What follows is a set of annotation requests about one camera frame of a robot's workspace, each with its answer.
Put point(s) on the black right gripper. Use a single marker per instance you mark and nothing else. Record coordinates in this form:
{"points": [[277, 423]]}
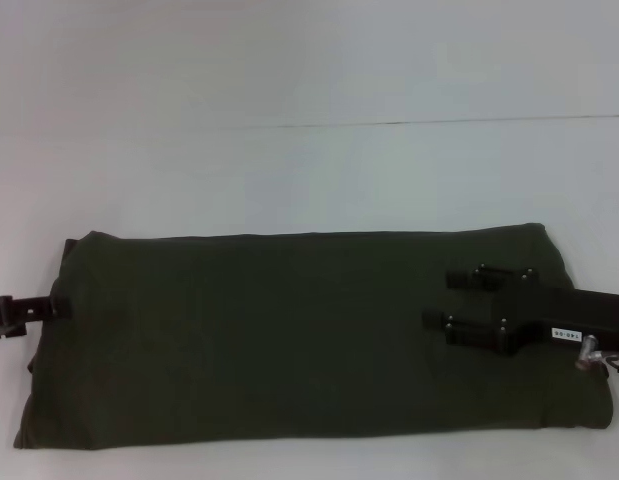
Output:
{"points": [[554, 315]]}

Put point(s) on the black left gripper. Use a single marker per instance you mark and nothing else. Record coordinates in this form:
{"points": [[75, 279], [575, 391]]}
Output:
{"points": [[4, 320]]}

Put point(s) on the dark green FREE t-shirt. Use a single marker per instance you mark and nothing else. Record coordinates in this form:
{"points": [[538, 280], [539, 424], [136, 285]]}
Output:
{"points": [[289, 340]]}

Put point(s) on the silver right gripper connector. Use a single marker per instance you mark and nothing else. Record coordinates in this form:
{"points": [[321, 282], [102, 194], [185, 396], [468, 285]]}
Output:
{"points": [[587, 352]]}

